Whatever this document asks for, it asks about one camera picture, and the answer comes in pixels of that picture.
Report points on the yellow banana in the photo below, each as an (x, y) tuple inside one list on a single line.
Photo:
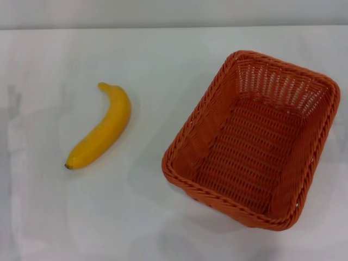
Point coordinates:
[(108, 127)]

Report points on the orange woven plastic basket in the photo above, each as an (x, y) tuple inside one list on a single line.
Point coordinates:
[(244, 152)]

